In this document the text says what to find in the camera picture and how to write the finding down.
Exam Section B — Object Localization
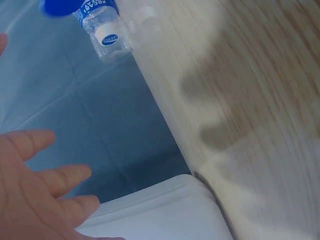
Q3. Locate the white plastic container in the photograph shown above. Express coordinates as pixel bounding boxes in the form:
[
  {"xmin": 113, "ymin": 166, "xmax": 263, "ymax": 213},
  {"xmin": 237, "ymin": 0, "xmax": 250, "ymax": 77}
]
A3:
[{"xmin": 74, "ymin": 173, "xmax": 235, "ymax": 240}]

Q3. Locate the blue round object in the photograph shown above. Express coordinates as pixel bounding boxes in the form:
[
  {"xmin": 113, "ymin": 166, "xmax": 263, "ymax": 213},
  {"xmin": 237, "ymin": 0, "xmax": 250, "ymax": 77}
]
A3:
[{"xmin": 39, "ymin": 0, "xmax": 75, "ymax": 18}]

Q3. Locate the clear plastic bottle blue label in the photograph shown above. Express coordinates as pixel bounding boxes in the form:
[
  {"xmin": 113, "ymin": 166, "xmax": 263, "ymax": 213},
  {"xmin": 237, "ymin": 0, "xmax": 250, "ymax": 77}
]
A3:
[{"xmin": 71, "ymin": 0, "xmax": 132, "ymax": 64}]

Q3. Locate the person's left hand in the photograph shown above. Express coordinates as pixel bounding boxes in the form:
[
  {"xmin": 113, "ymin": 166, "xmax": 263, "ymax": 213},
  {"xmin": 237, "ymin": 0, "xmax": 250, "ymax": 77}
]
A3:
[{"xmin": 0, "ymin": 32, "xmax": 101, "ymax": 240}]

